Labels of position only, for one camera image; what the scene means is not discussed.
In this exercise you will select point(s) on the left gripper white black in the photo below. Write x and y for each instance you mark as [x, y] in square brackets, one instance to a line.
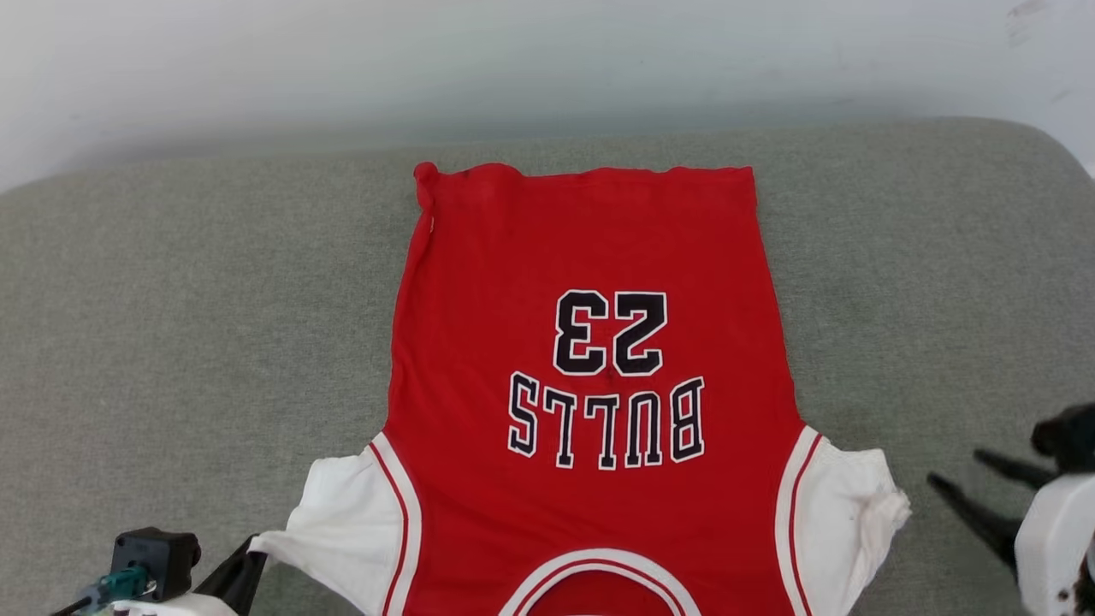
[180, 606]

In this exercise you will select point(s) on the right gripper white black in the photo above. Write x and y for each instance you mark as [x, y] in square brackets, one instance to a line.
[1061, 547]

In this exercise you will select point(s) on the red and white basketball jersey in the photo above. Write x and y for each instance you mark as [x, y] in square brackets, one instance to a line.
[590, 257]

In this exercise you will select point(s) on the grey fabric sofa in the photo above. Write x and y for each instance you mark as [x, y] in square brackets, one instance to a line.
[171, 342]

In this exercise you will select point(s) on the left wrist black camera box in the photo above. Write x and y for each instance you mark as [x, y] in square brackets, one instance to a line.
[158, 556]

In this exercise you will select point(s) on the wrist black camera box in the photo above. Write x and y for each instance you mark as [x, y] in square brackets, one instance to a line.
[1069, 436]
[158, 556]

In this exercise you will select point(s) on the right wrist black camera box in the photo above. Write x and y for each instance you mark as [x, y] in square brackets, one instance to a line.
[1069, 436]

